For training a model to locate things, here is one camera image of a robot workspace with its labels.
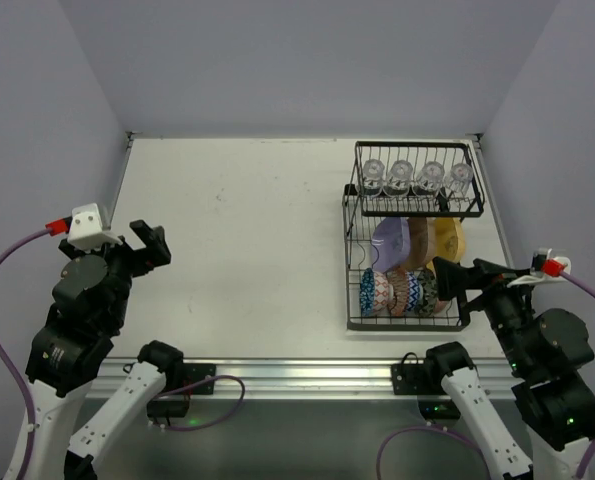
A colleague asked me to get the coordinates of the green leaf bowl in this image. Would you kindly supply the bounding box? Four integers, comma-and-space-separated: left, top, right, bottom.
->
416, 268, 438, 317

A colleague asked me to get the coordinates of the pink bowl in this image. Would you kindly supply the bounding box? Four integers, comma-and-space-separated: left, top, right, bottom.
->
433, 300, 452, 315

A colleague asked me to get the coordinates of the blue zigzag bowl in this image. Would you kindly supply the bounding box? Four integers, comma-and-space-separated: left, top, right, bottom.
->
405, 271, 424, 314

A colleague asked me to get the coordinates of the orange patterned bowl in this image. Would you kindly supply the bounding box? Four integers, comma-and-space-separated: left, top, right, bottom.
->
386, 269, 408, 317

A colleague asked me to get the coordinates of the brown plate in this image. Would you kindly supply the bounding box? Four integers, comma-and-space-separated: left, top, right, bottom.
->
401, 217, 436, 271

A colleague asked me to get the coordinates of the purple plate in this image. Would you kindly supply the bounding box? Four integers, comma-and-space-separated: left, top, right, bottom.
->
371, 217, 410, 273

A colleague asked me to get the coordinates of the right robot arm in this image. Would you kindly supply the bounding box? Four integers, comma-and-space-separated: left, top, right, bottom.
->
423, 252, 595, 479

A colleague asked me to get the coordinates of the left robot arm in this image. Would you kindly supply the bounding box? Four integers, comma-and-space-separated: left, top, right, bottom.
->
5, 219, 183, 479

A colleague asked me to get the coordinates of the yellow plate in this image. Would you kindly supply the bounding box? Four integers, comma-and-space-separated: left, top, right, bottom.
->
422, 217, 466, 272

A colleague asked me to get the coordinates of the clear glass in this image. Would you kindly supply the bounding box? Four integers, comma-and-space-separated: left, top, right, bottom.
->
444, 162, 474, 198
383, 160, 414, 197
413, 161, 445, 197
361, 159, 385, 197

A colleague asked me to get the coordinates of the right black controller box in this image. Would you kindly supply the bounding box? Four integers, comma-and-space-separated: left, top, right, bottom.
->
418, 399, 461, 422

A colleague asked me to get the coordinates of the black controller box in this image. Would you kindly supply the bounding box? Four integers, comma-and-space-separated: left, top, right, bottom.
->
418, 399, 461, 422
146, 400, 190, 426

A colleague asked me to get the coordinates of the left black controller box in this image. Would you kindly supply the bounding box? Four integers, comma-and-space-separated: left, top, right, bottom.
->
146, 400, 190, 426

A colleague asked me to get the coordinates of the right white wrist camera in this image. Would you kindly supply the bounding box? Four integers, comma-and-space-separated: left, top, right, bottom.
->
508, 248, 572, 287

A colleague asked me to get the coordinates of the black wire dish rack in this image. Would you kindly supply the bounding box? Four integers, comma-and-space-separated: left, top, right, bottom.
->
342, 139, 485, 333

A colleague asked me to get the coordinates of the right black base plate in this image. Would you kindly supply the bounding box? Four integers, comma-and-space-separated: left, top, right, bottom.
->
390, 352, 432, 396

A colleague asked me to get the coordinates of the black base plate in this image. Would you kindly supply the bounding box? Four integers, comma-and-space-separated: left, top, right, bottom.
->
168, 363, 217, 396
390, 352, 432, 396

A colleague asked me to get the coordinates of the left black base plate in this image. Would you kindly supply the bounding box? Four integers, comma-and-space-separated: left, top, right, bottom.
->
168, 363, 217, 396

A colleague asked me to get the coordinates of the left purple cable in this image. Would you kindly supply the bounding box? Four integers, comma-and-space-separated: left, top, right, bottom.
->
0, 218, 71, 480

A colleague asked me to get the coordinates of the aluminium mounting rail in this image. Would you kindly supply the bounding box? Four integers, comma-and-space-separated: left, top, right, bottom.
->
87, 358, 518, 401

